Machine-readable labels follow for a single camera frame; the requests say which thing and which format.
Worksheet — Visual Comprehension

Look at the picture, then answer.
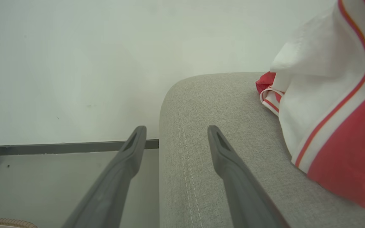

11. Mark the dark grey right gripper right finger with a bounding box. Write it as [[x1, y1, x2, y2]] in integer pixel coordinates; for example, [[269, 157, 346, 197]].
[[207, 125, 291, 228]]

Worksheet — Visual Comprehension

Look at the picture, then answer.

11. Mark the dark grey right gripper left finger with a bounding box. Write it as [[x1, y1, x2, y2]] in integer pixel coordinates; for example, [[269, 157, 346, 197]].
[[61, 126, 147, 228]]

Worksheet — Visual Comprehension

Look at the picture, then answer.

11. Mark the red and white garment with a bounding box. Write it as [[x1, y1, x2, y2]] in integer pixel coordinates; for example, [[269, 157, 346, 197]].
[[255, 0, 365, 211]]

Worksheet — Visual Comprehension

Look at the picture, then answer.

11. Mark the grey fabric sofa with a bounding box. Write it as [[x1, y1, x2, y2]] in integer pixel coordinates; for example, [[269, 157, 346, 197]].
[[159, 72, 365, 228]]

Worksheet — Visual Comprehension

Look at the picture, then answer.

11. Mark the dark grey baseboard strip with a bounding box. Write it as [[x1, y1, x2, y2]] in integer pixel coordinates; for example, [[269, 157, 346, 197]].
[[0, 139, 159, 156]]

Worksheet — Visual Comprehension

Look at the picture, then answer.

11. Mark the cream perforated laundry basket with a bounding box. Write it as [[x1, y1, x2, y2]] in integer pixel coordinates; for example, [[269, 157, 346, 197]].
[[0, 217, 39, 228]]

